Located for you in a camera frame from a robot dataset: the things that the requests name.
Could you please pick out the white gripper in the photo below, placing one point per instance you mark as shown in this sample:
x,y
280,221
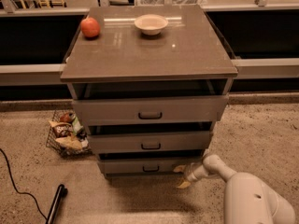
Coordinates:
x,y
190,174

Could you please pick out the grey bottom drawer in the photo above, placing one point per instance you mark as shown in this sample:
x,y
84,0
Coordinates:
x,y
148,166

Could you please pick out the grey drawer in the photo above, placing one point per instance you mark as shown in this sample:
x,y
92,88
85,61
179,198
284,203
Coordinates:
x,y
150,110
150,137
148,166

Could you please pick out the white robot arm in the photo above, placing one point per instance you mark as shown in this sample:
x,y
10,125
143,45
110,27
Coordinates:
x,y
247,199

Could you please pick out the grey middle drawer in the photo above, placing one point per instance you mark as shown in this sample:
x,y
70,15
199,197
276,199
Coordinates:
x,y
150,137

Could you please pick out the grey top drawer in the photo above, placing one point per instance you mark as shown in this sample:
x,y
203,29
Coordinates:
x,y
150,110

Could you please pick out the grey drawer cabinet with countertop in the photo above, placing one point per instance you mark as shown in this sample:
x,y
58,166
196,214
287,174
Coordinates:
x,y
185,59

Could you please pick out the black bar on floor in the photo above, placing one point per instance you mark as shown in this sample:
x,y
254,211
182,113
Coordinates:
x,y
61,193

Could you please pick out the snack bags in basket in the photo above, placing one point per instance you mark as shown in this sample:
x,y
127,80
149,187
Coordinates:
x,y
69,134

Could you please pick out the white bowl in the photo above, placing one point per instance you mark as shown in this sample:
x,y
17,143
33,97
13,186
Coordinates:
x,y
151,24

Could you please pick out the red apple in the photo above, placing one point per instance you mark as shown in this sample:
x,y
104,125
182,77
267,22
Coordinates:
x,y
90,27

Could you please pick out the black wire basket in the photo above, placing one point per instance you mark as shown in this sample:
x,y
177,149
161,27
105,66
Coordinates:
x,y
62,152

